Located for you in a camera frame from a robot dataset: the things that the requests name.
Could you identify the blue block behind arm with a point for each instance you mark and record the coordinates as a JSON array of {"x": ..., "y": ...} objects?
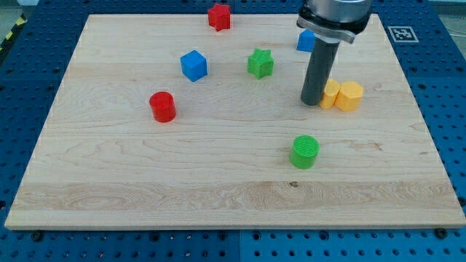
[{"x": 306, "y": 41}]

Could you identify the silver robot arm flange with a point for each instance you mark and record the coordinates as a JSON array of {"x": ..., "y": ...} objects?
[{"x": 335, "y": 20}]

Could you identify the wooden board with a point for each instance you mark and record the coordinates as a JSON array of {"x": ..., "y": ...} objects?
[{"x": 102, "y": 162}]

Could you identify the green cylinder block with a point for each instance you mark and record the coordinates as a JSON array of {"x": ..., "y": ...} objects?
[{"x": 305, "y": 149}]

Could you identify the green star block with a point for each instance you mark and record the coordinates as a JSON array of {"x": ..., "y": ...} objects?
[{"x": 261, "y": 63}]

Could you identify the red cylinder block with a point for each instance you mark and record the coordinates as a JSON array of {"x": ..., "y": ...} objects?
[{"x": 162, "y": 106}]

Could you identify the blue cube block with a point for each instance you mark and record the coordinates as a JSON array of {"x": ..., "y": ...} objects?
[{"x": 194, "y": 66}]

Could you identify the yellow cylinder block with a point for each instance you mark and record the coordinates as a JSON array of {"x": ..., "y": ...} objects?
[{"x": 330, "y": 93}]

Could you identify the red star block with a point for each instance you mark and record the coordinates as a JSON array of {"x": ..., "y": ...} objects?
[{"x": 219, "y": 17}]

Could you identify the yellow hexagon block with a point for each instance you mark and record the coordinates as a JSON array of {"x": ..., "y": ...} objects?
[{"x": 349, "y": 97}]

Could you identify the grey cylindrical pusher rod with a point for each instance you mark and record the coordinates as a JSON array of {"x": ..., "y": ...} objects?
[{"x": 318, "y": 71}]

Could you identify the white fiducial marker tag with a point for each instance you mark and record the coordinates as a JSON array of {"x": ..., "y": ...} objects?
[{"x": 402, "y": 34}]

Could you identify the black bolt left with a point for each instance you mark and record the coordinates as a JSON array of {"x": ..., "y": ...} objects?
[{"x": 36, "y": 236}]

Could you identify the black bolt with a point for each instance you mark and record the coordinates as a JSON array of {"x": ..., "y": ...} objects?
[
  {"x": 441, "y": 233},
  {"x": 36, "y": 236}
]

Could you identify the black bolt right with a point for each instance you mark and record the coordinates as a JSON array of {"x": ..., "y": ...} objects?
[{"x": 441, "y": 233}]

